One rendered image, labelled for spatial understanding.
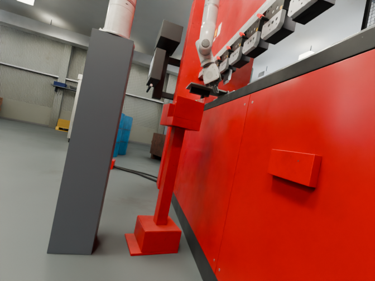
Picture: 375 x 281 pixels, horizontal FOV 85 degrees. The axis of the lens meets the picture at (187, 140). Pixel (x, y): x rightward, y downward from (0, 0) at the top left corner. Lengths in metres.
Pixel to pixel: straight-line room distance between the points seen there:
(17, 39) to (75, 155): 11.71
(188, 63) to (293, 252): 2.21
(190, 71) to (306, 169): 2.10
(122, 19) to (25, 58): 11.23
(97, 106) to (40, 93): 10.81
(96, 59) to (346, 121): 0.93
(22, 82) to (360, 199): 12.05
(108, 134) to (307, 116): 0.78
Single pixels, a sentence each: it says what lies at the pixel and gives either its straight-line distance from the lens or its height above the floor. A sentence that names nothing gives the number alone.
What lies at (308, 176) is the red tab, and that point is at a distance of 0.51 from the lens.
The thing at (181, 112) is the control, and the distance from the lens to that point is 1.04.
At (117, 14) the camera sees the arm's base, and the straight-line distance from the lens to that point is 1.15.
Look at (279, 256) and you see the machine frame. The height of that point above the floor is 0.36.
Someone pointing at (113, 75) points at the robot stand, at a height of 0.82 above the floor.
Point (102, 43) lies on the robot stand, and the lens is 1.07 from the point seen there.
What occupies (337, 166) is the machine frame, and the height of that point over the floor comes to 0.60.
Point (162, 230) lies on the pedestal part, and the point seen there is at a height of 0.12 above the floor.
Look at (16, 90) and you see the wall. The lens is 12.14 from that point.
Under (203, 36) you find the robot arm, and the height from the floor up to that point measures 1.19.
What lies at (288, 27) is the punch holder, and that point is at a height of 1.19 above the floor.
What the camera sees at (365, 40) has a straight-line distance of 0.56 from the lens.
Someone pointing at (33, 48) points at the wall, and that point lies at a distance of 12.31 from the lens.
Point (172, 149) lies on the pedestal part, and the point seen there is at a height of 0.53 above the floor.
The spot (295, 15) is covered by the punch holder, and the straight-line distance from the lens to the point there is 1.05.
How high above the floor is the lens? 0.59
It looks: level
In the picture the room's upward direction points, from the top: 11 degrees clockwise
